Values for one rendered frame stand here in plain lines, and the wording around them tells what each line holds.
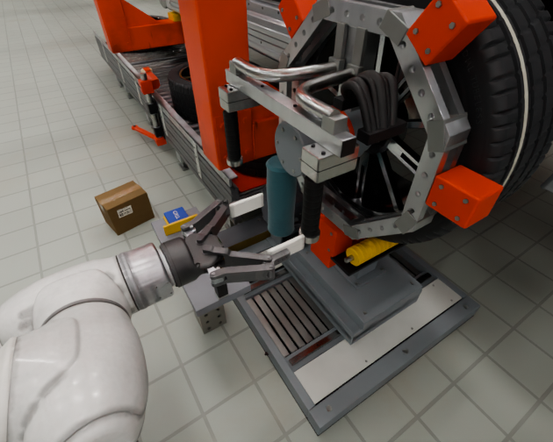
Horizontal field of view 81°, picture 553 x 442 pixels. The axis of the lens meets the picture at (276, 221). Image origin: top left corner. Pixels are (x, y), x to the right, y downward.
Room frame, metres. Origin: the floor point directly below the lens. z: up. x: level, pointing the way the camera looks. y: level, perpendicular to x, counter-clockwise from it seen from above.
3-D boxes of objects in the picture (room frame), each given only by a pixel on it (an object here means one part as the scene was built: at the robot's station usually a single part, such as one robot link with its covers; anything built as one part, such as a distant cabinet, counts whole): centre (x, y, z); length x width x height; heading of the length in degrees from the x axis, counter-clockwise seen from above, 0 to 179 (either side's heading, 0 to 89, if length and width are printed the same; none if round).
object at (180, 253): (0.36, 0.13, 0.83); 0.09 x 0.08 x 0.07; 122
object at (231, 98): (0.79, 0.09, 0.93); 0.09 x 0.05 x 0.05; 122
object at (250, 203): (0.48, 0.06, 0.83); 0.07 x 0.01 x 0.03; 122
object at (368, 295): (0.84, -0.32, 0.32); 0.40 x 0.30 x 0.28; 32
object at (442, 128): (0.75, -0.18, 0.85); 0.54 x 0.07 x 0.54; 32
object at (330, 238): (0.77, -0.21, 0.48); 0.16 x 0.12 x 0.17; 122
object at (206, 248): (0.35, 0.06, 0.83); 0.11 x 0.01 x 0.04; 81
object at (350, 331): (0.89, -0.29, 0.13); 0.50 x 0.36 x 0.10; 32
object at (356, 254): (0.70, -0.32, 0.51); 0.29 x 0.06 x 0.06; 122
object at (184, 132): (2.27, 0.83, 0.28); 2.47 x 0.09 x 0.22; 32
